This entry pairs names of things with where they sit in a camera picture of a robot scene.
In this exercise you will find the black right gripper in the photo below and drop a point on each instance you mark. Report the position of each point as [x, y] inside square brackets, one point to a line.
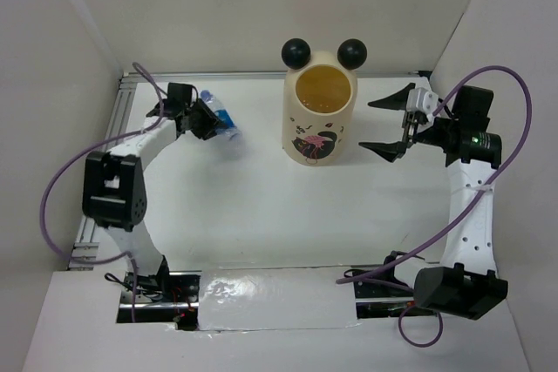
[391, 151]

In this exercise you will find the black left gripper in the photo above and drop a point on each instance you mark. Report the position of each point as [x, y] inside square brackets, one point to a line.
[211, 122]

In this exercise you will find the blue label bottle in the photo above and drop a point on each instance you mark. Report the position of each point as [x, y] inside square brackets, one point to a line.
[228, 142]

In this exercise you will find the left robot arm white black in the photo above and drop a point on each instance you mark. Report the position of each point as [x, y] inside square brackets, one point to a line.
[114, 193]

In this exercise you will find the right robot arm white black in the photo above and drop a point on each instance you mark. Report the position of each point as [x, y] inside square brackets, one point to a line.
[465, 282]

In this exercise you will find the cream bin with black ears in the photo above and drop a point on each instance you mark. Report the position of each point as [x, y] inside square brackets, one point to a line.
[319, 95]

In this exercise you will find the white taped front panel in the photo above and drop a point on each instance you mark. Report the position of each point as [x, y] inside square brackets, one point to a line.
[275, 299]

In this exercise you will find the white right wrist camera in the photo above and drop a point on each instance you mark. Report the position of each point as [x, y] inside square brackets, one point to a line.
[423, 101]

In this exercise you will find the aluminium frame rail back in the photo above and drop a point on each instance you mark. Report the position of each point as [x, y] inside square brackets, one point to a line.
[167, 76]

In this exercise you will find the aluminium frame rail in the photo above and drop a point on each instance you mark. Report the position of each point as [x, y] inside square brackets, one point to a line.
[167, 76]
[101, 168]

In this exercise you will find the aluminium frame rail left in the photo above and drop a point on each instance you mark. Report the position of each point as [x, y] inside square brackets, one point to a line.
[101, 168]

